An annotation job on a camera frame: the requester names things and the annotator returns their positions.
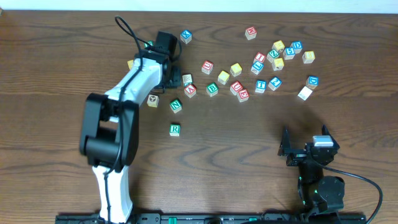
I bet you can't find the blue X block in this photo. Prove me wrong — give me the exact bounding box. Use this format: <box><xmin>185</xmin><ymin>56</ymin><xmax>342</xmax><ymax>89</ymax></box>
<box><xmin>180</xmin><ymin>30</ymin><xmax>192</xmax><ymax>44</ymax></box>

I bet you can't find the red u block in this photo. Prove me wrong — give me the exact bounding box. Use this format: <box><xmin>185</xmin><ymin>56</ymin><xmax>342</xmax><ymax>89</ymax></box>
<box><xmin>201</xmin><ymin>60</ymin><xmax>214</xmax><ymax>75</ymax></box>
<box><xmin>230</xmin><ymin>81</ymin><xmax>243</xmax><ymax>95</ymax></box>

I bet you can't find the red A block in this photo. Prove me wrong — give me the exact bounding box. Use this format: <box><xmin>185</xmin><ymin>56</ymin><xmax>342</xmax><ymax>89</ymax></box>
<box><xmin>184</xmin><ymin>84</ymin><xmax>197</xmax><ymax>98</ymax></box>

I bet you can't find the green N block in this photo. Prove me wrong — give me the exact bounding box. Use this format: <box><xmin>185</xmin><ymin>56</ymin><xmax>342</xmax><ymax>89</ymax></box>
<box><xmin>170</xmin><ymin>99</ymin><xmax>182</xmax><ymax>113</ymax></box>

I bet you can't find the green R block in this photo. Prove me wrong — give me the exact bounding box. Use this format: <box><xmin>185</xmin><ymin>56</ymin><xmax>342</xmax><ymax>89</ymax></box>
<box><xmin>169</xmin><ymin>124</ymin><xmax>181</xmax><ymax>136</ymax></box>

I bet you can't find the red block top right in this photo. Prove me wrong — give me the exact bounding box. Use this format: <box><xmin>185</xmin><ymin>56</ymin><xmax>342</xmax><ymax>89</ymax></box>
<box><xmin>245</xmin><ymin>26</ymin><xmax>257</xmax><ymax>40</ymax></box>

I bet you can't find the yellow 8 block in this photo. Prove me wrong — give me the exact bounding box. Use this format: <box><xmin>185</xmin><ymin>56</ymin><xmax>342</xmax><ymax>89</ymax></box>
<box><xmin>302</xmin><ymin>51</ymin><xmax>315</xmax><ymax>64</ymax></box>

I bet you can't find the green F block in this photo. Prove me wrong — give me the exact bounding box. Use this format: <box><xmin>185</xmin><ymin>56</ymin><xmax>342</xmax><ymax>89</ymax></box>
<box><xmin>144</xmin><ymin>40</ymin><xmax>154</xmax><ymax>48</ymax></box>

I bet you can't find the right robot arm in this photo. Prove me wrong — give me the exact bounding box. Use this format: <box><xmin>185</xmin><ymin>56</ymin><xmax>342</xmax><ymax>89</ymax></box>
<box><xmin>277</xmin><ymin>126</ymin><xmax>345</xmax><ymax>222</ymax></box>

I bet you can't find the blue T block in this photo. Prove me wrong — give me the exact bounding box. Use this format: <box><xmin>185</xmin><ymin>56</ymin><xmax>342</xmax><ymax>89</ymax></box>
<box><xmin>255</xmin><ymin>80</ymin><xmax>267</xmax><ymax>93</ymax></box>

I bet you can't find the yellow block above Z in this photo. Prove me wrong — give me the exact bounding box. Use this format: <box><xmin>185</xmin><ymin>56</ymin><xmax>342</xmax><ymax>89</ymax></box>
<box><xmin>272</xmin><ymin>40</ymin><xmax>285</xmax><ymax>53</ymax></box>

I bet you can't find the blue d block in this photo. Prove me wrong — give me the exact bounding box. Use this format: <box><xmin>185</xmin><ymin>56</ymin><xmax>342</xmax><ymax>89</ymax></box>
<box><xmin>290</xmin><ymin>41</ymin><xmax>303</xmax><ymax>54</ymax></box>
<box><xmin>305</xmin><ymin>76</ymin><xmax>319</xmax><ymax>90</ymax></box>

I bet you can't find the monkey picture block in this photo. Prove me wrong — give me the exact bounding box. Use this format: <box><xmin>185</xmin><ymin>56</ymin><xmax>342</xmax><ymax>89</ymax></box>
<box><xmin>147</xmin><ymin>94</ymin><xmax>159</xmax><ymax>108</ymax></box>

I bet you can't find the red I block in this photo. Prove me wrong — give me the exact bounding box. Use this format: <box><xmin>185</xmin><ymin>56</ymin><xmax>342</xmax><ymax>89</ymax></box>
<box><xmin>253</xmin><ymin>52</ymin><xmax>266</xmax><ymax>63</ymax></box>

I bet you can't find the red U block upper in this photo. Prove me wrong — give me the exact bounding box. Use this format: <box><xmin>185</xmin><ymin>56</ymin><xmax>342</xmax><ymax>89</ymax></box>
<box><xmin>201</xmin><ymin>60</ymin><xmax>214</xmax><ymax>75</ymax></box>

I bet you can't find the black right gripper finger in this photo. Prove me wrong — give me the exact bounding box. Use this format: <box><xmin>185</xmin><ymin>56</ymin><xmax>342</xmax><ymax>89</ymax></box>
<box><xmin>322</xmin><ymin>124</ymin><xmax>338</xmax><ymax>145</ymax></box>
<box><xmin>279</xmin><ymin>128</ymin><xmax>291</xmax><ymax>155</ymax></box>

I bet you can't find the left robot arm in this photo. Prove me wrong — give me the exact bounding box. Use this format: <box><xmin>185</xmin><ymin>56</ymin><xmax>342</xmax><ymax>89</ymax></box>
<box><xmin>79</xmin><ymin>31</ymin><xmax>181</xmax><ymax>223</ymax></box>

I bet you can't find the red E block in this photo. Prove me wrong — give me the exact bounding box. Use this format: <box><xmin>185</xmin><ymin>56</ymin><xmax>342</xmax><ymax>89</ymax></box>
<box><xmin>237</xmin><ymin>89</ymin><xmax>250</xmax><ymax>102</ymax></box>

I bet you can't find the blue D block right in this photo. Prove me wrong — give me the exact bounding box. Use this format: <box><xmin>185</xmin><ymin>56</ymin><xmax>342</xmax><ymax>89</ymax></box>
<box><xmin>305</xmin><ymin>76</ymin><xmax>319</xmax><ymax>90</ymax></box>

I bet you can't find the yellow block far left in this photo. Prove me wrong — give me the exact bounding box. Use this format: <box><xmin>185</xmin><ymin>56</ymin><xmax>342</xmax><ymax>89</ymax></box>
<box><xmin>127</xmin><ymin>60</ymin><xmax>134</xmax><ymax>70</ymax></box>

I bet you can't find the blue 2 block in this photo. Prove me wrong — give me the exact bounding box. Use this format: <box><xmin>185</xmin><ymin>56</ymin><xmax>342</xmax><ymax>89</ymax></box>
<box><xmin>268</xmin><ymin>77</ymin><xmax>282</xmax><ymax>91</ymax></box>

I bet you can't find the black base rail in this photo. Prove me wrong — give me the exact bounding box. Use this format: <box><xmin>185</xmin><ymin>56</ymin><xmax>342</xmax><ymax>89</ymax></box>
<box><xmin>55</xmin><ymin>212</ymin><xmax>368</xmax><ymax>224</ymax></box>

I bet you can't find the blue D block upper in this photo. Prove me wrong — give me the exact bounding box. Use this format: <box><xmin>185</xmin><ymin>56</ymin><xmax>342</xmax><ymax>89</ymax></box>
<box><xmin>290</xmin><ymin>41</ymin><xmax>303</xmax><ymax>54</ymax></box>

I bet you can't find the green Z block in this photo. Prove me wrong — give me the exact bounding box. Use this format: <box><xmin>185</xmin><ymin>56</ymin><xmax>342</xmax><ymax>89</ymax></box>
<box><xmin>266</xmin><ymin>49</ymin><xmax>280</xmax><ymax>63</ymax></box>

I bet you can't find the yellow block under Z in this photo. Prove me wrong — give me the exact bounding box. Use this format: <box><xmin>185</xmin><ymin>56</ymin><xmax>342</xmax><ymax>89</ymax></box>
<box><xmin>272</xmin><ymin>58</ymin><xmax>284</xmax><ymax>71</ymax></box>

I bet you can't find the plain white block right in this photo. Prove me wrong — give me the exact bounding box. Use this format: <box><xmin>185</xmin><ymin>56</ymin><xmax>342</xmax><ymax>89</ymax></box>
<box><xmin>298</xmin><ymin>86</ymin><xmax>313</xmax><ymax>101</ymax></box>

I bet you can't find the blue L block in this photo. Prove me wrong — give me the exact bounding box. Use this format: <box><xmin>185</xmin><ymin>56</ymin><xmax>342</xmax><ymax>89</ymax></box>
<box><xmin>251</xmin><ymin>61</ymin><xmax>264</xmax><ymax>75</ymax></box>

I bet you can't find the green B block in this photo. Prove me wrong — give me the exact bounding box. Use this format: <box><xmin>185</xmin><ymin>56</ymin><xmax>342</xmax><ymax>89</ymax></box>
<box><xmin>206</xmin><ymin>83</ymin><xmax>219</xmax><ymax>97</ymax></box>

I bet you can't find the yellow block centre upper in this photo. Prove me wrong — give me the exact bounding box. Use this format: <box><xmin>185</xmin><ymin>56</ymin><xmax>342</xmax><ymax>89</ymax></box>
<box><xmin>230</xmin><ymin>63</ymin><xmax>243</xmax><ymax>77</ymax></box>

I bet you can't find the yellow block centre lower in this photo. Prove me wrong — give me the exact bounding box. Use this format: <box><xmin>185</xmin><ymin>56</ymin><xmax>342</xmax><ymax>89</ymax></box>
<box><xmin>218</xmin><ymin>70</ymin><xmax>230</xmax><ymax>85</ymax></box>

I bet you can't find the red U block lower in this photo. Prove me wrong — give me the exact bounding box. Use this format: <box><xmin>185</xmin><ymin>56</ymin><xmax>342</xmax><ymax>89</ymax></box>
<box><xmin>230</xmin><ymin>81</ymin><xmax>243</xmax><ymax>95</ymax></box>

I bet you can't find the blue 5 block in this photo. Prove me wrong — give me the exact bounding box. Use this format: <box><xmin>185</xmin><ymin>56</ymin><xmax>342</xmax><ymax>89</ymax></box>
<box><xmin>283</xmin><ymin>47</ymin><xmax>295</xmax><ymax>60</ymax></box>

